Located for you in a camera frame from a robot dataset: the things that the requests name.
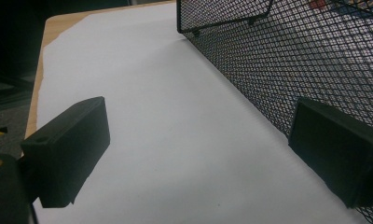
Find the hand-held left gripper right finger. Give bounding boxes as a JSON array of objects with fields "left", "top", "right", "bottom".
[{"left": 287, "top": 97, "right": 373, "bottom": 209}]

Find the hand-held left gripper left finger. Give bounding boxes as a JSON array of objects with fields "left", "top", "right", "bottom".
[{"left": 20, "top": 95, "right": 111, "bottom": 209}]

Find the black wire mesh basket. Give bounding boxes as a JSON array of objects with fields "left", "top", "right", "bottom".
[{"left": 175, "top": 0, "right": 373, "bottom": 224}]

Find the white table cover sheet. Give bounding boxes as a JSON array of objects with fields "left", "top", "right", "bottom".
[{"left": 32, "top": 1, "right": 370, "bottom": 224}]

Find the red object inside basket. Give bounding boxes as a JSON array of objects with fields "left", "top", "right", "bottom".
[{"left": 309, "top": 0, "right": 328, "bottom": 10}]

